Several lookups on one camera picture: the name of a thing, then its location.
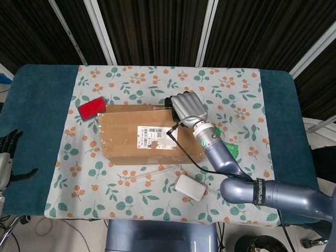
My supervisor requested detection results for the white metal rack frame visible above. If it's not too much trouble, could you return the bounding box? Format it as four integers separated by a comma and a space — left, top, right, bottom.
301, 117, 336, 136

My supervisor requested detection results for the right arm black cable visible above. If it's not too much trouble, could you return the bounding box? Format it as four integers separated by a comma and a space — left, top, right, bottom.
166, 117, 292, 252

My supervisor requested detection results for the brown cardboard shipping box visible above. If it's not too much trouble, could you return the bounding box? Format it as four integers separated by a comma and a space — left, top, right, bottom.
97, 104, 207, 166

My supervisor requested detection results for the black waste bin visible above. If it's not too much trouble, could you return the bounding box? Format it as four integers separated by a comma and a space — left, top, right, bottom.
235, 235, 288, 252

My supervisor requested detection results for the teal table cover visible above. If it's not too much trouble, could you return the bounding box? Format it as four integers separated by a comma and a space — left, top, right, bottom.
0, 64, 323, 225

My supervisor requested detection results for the right arm black velcro strap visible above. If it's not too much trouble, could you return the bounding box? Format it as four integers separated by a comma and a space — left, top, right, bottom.
253, 178, 266, 205

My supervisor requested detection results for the black caster wheel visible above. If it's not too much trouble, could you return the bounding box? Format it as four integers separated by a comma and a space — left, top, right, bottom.
301, 237, 316, 249

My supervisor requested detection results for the green tea sachet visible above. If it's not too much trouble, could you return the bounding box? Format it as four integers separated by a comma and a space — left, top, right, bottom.
224, 142, 240, 160

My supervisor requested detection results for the chrome chair leg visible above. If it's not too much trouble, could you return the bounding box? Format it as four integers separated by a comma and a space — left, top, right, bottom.
0, 216, 23, 241

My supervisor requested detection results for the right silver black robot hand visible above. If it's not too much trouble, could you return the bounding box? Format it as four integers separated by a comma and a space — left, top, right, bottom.
164, 91, 209, 129

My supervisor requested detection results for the blue-grey robot torso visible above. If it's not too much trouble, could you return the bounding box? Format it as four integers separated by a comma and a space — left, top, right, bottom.
104, 219, 220, 252

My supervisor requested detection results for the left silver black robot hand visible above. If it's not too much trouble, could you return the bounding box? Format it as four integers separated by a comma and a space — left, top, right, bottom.
0, 128, 39, 190

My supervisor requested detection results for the white aluminium frame post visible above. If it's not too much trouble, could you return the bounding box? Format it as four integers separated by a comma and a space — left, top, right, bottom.
83, 0, 118, 66
288, 26, 336, 79
194, 0, 219, 68
48, 0, 89, 66

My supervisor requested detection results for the clear glass rod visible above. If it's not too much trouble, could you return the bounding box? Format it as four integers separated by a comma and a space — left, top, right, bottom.
131, 164, 176, 182

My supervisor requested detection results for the floral orange fruit tablecloth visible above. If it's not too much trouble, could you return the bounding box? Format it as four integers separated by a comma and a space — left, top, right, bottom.
44, 65, 283, 227

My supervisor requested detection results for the red rectangular block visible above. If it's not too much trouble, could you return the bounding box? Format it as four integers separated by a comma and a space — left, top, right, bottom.
78, 96, 107, 122

